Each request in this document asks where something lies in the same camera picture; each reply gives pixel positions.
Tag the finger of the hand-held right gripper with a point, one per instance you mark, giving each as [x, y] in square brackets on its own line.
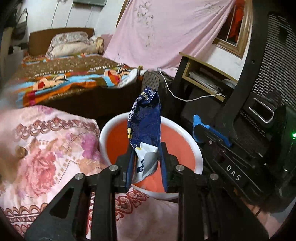
[212, 132]

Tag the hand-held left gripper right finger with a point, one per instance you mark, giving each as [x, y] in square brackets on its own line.
[164, 171]

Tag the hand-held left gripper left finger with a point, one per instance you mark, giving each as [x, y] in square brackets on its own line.
[129, 166]

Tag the orange basin with white rim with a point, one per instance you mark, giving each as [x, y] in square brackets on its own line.
[178, 139]

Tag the blue snack wrapper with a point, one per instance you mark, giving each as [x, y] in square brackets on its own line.
[145, 120]

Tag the person's right forearm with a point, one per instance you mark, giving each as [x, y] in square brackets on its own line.
[266, 220]

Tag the stack of papers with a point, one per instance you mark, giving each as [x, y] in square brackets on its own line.
[203, 80]

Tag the wooden desk shelf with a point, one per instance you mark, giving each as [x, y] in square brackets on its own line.
[185, 67]

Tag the pink floral blanket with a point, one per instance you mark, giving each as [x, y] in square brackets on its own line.
[46, 150]

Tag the black mesh office chair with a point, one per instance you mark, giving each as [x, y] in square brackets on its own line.
[272, 58]

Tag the barred window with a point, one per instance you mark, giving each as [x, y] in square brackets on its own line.
[245, 34]

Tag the colourful cartoon blanket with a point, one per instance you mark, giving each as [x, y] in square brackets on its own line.
[69, 78]

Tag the pink hanging sheet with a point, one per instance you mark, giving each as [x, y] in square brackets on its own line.
[166, 30]

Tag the red hanging cloth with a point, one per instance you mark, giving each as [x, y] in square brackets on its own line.
[237, 20]

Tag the yellowish cloth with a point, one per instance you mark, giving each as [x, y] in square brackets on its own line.
[98, 45]

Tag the beige pillow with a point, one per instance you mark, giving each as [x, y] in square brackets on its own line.
[71, 49]

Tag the floral pillow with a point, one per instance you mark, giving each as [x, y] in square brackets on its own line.
[69, 38]

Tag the wooden headboard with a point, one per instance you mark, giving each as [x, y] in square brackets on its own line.
[39, 39]

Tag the television with grey cover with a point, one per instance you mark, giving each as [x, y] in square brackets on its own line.
[90, 1]

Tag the black and white tote bag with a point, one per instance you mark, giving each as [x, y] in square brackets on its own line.
[21, 25]

